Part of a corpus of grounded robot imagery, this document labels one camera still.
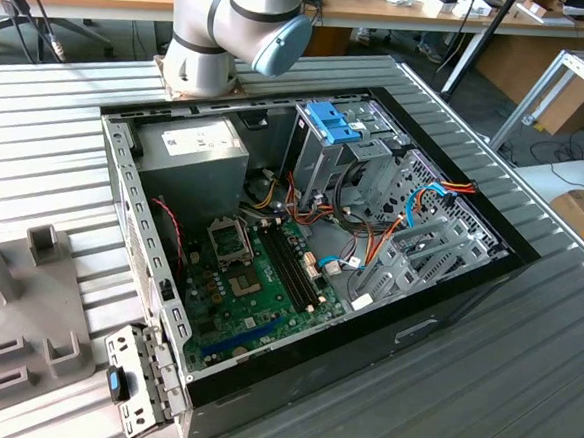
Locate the labelled cardboard box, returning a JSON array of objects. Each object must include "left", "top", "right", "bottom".
[{"left": 547, "top": 184, "right": 584, "bottom": 260}]

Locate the blue plastic drive latch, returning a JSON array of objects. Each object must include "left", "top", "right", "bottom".
[{"left": 300, "top": 101, "right": 367, "bottom": 148}]

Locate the black PC case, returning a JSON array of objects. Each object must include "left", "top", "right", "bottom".
[{"left": 75, "top": 67, "right": 555, "bottom": 438}]

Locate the grey metal disk bay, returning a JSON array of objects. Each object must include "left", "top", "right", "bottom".
[{"left": 343, "top": 202, "right": 517, "bottom": 320}]

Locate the green motherboard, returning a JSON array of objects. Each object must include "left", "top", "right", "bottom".
[{"left": 173, "top": 206, "right": 356, "bottom": 384}]

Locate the grey metal shelf frame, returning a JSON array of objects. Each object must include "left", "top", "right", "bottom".
[{"left": 489, "top": 45, "right": 584, "bottom": 160}]

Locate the black tripod stand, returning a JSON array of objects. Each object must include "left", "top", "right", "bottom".
[{"left": 438, "top": 0, "right": 522, "bottom": 108}]

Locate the yellow black wire bundle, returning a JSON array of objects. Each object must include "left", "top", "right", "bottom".
[{"left": 242, "top": 168, "right": 279, "bottom": 212}]

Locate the CPU socket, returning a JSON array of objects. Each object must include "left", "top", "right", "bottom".
[{"left": 203, "top": 214, "right": 253, "bottom": 270}]

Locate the grey metal drive cage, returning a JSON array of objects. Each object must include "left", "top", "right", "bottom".
[{"left": 275, "top": 96, "right": 409, "bottom": 231}]

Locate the blue SATA wire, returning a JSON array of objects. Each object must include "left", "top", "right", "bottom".
[{"left": 316, "top": 174, "right": 449, "bottom": 282}]

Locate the blue black latch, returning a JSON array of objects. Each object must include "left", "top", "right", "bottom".
[{"left": 103, "top": 363, "right": 135, "bottom": 404}]

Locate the black plastic clip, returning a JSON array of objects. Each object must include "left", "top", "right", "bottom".
[{"left": 157, "top": 277, "right": 178, "bottom": 303}]

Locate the blue expansion slot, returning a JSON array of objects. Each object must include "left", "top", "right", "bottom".
[{"left": 200, "top": 310, "right": 284, "bottom": 364}]

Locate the orange red power wire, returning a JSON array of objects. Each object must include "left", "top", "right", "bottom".
[{"left": 361, "top": 171, "right": 477, "bottom": 278}]

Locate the red orange wire bundle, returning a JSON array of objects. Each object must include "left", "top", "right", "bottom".
[{"left": 282, "top": 170, "right": 339, "bottom": 229}]

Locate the square brown base plate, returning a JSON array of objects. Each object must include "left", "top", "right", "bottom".
[{"left": 151, "top": 53, "right": 250, "bottom": 110}]

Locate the red black twisted wire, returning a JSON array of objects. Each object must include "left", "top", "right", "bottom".
[{"left": 146, "top": 196, "right": 194, "bottom": 268}]

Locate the grey parts rack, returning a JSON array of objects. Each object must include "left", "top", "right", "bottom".
[{"left": 0, "top": 206, "right": 111, "bottom": 415}]

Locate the black cable bundle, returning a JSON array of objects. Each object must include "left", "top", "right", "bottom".
[{"left": 331, "top": 159, "right": 377, "bottom": 231}]

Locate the grey power supply unit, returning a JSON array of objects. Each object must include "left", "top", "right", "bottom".
[{"left": 125, "top": 111, "right": 254, "bottom": 230}]

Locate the black RAM slot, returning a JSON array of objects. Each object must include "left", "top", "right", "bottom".
[
  {"left": 254, "top": 228, "right": 306, "bottom": 312},
  {"left": 273, "top": 224, "right": 325, "bottom": 306},
  {"left": 260, "top": 226, "right": 312, "bottom": 310},
  {"left": 267, "top": 226, "right": 319, "bottom": 308}
]

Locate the white side table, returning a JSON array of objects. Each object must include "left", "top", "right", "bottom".
[{"left": 516, "top": 157, "right": 584, "bottom": 210}]

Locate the square dark chipset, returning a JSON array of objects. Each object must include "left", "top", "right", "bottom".
[{"left": 225, "top": 267, "right": 264, "bottom": 301}]

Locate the grey slot bracket plate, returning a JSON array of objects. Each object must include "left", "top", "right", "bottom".
[{"left": 97, "top": 318, "right": 195, "bottom": 438}]

